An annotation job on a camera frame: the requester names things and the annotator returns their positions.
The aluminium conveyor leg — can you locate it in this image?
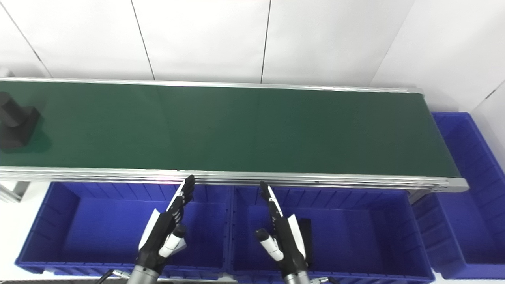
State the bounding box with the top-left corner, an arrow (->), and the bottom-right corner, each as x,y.
408,189 -> 432,205
0,181 -> 30,204

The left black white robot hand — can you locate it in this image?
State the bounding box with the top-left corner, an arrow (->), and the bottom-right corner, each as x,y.
136,175 -> 196,273

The green conveyor belt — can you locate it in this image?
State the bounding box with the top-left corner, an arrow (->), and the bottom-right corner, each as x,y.
0,81 -> 461,177
0,77 -> 470,194

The blue plastic bin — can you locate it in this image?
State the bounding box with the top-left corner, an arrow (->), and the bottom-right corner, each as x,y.
228,185 -> 436,284
412,112 -> 505,280
15,181 -> 231,280

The black cylinder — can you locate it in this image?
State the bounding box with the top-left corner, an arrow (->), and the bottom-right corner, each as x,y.
0,92 -> 42,149
299,218 -> 313,267

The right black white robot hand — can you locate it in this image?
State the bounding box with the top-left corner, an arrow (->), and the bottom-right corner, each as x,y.
255,181 -> 309,277

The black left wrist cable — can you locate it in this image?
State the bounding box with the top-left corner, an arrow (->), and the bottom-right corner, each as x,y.
97,269 -> 131,284

